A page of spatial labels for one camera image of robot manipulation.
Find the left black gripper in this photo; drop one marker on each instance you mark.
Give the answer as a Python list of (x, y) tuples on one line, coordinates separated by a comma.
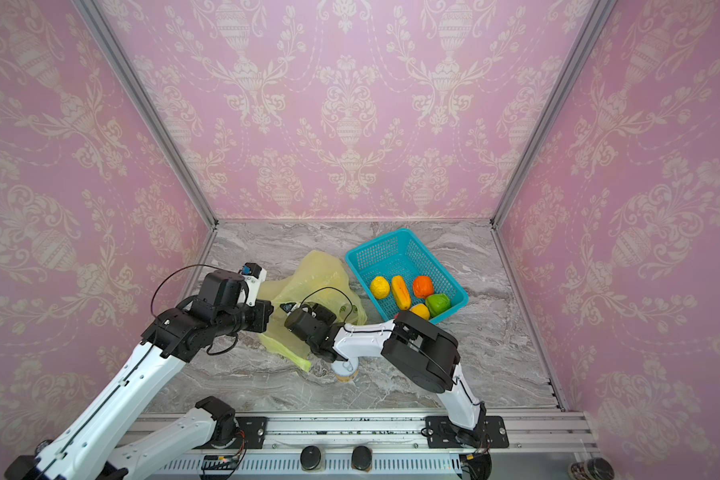
[(264, 309)]

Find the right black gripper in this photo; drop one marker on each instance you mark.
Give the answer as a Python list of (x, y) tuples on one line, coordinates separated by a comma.
[(297, 325)]

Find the yellow plastic bag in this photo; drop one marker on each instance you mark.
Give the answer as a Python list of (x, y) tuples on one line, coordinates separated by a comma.
[(320, 278)]

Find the orange yellow papaya fruit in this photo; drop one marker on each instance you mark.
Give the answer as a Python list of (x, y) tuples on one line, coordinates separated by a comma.
[(400, 293)]

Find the red orange persimmon fruit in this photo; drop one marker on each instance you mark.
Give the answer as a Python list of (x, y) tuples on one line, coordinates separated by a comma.
[(423, 287)]

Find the green fruit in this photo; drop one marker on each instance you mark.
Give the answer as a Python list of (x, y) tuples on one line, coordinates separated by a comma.
[(437, 304)]

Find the yellow lemon fruit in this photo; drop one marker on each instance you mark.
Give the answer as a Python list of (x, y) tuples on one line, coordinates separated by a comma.
[(380, 288)]

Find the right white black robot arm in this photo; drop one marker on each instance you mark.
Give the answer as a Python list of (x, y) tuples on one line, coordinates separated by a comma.
[(423, 352)]

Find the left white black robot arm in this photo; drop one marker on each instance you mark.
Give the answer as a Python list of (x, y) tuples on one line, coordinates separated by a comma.
[(89, 449)]

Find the white lid yellow can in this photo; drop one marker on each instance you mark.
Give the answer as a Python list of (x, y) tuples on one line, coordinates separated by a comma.
[(345, 370)]

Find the teal plastic basket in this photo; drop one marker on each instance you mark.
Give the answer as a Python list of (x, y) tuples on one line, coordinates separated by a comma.
[(401, 252)]

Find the left black round knob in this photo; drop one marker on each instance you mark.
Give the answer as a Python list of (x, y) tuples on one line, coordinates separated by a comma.
[(311, 458)]

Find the black round knob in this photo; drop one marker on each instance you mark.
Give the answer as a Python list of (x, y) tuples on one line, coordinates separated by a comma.
[(311, 458), (361, 458)]

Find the right black round knob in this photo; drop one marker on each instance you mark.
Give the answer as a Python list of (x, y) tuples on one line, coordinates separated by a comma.
[(361, 458)]

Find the dark jar bottom right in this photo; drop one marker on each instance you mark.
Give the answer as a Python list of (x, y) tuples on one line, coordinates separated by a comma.
[(592, 469)]

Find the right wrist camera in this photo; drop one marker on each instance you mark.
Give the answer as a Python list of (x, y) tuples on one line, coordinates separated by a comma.
[(289, 307)]

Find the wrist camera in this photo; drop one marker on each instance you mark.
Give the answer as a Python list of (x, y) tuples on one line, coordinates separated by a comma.
[(254, 275), (289, 307)]

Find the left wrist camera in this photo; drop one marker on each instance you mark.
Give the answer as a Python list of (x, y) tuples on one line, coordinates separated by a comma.
[(254, 275)]

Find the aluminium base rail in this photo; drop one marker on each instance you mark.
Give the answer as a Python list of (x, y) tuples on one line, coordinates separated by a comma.
[(406, 444)]

